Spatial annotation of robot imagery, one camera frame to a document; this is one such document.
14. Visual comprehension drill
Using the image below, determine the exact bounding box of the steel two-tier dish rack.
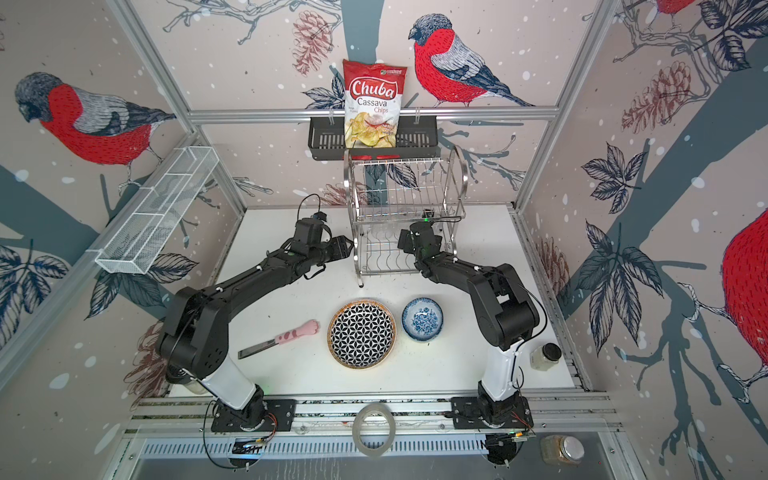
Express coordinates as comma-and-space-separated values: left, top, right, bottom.
344, 148, 469, 287

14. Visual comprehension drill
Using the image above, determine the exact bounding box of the blue floral white bowl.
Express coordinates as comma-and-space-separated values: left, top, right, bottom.
401, 297, 444, 342

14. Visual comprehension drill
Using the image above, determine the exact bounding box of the white patterned plate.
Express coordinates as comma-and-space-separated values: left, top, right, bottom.
327, 299, 397, 370

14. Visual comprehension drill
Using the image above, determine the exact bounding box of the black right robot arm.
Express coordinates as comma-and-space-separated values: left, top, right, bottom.
397, 219, 541, 430

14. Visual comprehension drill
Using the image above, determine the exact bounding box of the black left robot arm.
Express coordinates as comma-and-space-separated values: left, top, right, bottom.
156, 214, 354, 429

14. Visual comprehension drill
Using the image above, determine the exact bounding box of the pink cat paw knife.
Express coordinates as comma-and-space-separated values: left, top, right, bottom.
237, 320, 320, 360

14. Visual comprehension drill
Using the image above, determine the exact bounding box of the Chuba cassava chips bag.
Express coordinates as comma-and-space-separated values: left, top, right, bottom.
343, 60, 407, 149

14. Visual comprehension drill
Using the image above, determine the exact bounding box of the small jar black lid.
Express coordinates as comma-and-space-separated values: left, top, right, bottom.
530, 342, 562, 372

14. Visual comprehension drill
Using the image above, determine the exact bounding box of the grey tape roll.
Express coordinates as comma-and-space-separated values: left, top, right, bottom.
352, 402, 397, 458

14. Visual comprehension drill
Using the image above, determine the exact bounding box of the glass jar white lid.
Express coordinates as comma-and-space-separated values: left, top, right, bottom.
540, 435, 585, 466

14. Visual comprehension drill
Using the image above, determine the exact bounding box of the black wall shelf basket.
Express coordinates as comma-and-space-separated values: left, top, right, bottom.
308, 116, 440, 161

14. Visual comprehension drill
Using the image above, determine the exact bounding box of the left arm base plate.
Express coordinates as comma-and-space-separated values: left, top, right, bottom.
211, 398, 297, 433

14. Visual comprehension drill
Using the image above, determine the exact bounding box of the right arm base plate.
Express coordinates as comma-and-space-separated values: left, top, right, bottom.
444, 395, 534, 431

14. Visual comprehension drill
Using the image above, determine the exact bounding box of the white wire mesh basket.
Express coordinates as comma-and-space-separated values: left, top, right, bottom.
95, 146, 219, 274

